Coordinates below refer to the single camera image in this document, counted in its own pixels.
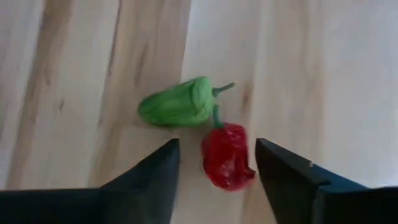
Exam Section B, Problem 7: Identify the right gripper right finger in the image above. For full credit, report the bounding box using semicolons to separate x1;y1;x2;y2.
255;138;398;224

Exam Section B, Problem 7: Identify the green toy bell pepper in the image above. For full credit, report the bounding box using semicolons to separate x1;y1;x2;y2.
137;75;236;129

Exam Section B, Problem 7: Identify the red toy bell pepper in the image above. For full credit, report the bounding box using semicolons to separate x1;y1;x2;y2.
201;104;257;192

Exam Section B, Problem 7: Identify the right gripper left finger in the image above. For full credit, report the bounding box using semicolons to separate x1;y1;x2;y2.
0;138;182;224

